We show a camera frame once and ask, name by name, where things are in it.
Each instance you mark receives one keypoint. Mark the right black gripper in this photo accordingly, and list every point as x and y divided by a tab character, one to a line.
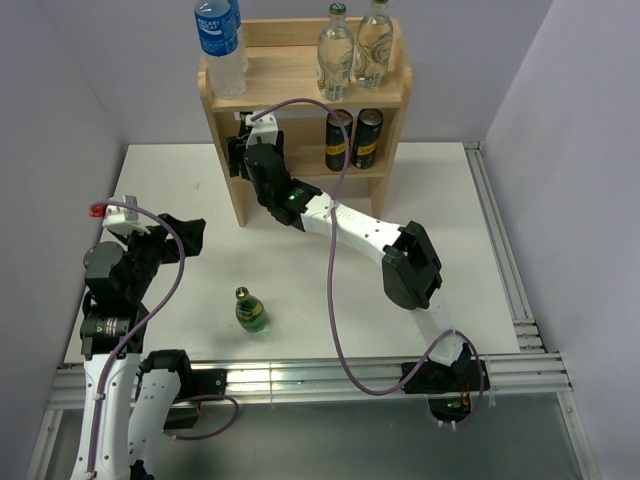
237	148

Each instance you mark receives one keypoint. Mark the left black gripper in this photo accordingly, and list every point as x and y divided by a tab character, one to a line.
158	237

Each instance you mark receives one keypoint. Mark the black can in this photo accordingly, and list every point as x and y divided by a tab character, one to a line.
334	140
368	129

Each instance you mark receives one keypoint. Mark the clear glass bottle green cap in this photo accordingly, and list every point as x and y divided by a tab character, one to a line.
373	45

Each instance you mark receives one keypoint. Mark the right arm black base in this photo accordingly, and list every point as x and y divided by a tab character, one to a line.
434	378

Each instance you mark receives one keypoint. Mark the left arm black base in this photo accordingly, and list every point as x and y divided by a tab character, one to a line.
184	415

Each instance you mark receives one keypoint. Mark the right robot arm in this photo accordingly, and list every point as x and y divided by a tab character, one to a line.
410	266

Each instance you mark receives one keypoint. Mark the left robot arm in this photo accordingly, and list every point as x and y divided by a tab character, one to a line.
128	394

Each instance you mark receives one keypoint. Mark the wooden two-tier shelf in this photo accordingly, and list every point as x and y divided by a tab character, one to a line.
282	66

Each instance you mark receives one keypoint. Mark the green glass bottle front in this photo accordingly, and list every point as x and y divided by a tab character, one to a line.
250	312

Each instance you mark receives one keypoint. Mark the front Pocari Sweat water bottle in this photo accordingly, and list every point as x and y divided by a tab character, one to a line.
217	28

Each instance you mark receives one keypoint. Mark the pocari sweat water bottle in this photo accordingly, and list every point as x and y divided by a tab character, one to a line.
217	28
236	13

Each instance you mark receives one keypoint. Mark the rear Pocari Sweat water bottle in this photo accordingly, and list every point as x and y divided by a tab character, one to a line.
236	13

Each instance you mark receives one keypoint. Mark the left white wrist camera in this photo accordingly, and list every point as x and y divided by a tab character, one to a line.
118	220

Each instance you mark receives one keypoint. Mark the aluminium frame right rail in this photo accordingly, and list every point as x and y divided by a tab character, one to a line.
526	329

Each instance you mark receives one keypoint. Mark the aluminium frame rail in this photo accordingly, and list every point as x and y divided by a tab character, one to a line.
325	380
526	329

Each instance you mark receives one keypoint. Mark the aluminium frame front rail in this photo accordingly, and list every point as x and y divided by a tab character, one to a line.
325	380

